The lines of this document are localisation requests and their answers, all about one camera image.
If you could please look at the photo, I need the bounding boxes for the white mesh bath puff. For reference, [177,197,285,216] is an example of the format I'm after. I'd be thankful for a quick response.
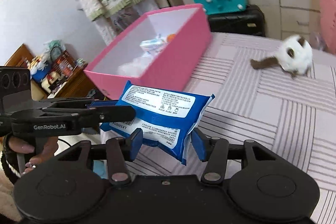
[117,55,154,77]

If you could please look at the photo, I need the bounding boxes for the blue wet wipes pack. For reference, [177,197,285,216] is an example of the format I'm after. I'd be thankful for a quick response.
[100,81,215,165]

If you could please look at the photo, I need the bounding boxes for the white tissue pack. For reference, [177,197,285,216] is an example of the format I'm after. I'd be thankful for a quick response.
[139,35,168,55]

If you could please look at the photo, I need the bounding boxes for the orange sponge ball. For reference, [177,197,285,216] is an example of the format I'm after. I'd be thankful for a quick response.
[166,34,175,43]

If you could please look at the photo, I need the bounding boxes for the white round plush toy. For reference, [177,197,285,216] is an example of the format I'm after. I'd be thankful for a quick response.
[250,35,313,78]

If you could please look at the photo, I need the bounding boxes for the person's left hand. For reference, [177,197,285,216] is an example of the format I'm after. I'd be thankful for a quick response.
[7,136,59,175]

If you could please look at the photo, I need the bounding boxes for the wooden shelf with clutter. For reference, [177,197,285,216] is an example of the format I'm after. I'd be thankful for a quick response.
[5,40,95,100]

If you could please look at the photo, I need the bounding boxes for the pink storage box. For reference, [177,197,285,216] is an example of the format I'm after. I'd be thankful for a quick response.
[84,3,211,100]

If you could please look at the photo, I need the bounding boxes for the striped pink table cloth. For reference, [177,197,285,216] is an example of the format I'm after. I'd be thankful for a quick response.
[99,31,336,224]

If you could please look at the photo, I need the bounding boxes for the black suitcase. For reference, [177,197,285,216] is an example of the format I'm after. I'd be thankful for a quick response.
[208,5,265,37]

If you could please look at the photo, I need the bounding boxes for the pink paper shopping bag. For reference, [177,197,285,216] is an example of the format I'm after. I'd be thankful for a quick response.
[319,0,336,55]

